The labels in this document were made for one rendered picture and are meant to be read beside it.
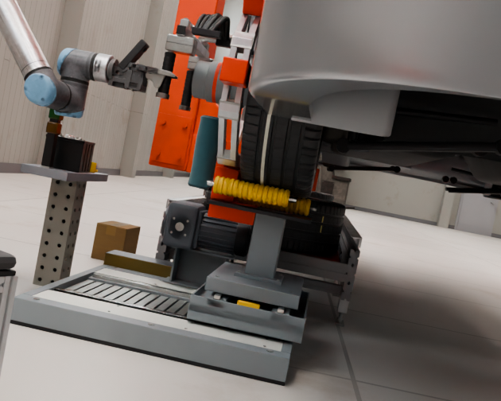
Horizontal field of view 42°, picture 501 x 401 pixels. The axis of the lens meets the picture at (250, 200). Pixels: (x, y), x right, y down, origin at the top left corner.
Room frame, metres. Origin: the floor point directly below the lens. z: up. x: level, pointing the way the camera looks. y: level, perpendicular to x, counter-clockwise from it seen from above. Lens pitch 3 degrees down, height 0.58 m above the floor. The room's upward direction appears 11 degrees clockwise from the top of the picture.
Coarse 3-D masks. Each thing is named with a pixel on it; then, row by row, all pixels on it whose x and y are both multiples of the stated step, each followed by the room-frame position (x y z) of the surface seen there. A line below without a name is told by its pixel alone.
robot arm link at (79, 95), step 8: (64, 80) 2.10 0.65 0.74; (72, 80) 2.10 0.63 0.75; (80, 80) 2.11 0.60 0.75; (72, 88) 2.09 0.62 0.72; (80, 88) 2.11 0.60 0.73; (72, 96) 2.07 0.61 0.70; (80, 96) 2.11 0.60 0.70; (72, 104) 2.08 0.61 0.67; (80, 104) 2.12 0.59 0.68; (56, 112) 2.10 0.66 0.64; (64, 112) 2.10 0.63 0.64; (72, 112) 2.10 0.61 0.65; (80, 112) 2.12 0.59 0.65
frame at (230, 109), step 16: (256, 16) 2.08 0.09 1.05; (240, 32) 2.01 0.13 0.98; (256, 32) 2.04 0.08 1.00; (240, 48) 1.99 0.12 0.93; (224, 96) 1.99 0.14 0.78; (240, 96) 1.99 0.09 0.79; (224, 112) 2.00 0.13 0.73; (240, 112) 2.02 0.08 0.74; (224, 128) 2.06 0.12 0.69; (240, 128) 2.46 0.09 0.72; (224, 144) 2.12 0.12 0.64; (224, 160) 2.14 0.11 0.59
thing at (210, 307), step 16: (192, 304) 2.01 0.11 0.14; (208, 304) 2.01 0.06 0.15; (224, 304) 2.00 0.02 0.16; (240, 304) 2.00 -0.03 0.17; (256, 304) 2.00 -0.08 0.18; (304, 304) 2.33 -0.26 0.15; (208, 320) 2.01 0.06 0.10; (224, 320) 2.00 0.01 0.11; (240, 320) 2.00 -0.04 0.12; (256, 320) 1.99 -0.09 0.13; (272, 320) 1.99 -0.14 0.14; (288, 320) 1.98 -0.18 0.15; (304, 320) 1.98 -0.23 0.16; (272, 336) 1.99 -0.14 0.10; (288, 336) 1.98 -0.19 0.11
